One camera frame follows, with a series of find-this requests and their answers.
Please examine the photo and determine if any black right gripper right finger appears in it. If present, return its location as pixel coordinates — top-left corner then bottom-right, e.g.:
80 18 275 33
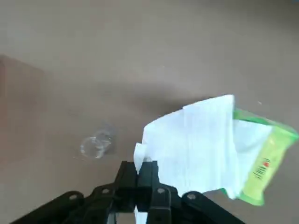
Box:
137 160 246 224

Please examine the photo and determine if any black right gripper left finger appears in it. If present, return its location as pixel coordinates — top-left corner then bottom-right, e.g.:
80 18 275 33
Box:
9 161 138 224

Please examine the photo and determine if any small glass beaker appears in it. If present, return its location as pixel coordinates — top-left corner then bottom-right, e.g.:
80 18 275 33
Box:
80 130 113 160

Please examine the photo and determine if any white tissue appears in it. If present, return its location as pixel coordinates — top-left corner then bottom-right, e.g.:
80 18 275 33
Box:
133 94 242 224

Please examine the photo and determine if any green tissue pack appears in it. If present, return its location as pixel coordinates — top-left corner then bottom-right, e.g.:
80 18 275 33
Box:
219 107 299 207

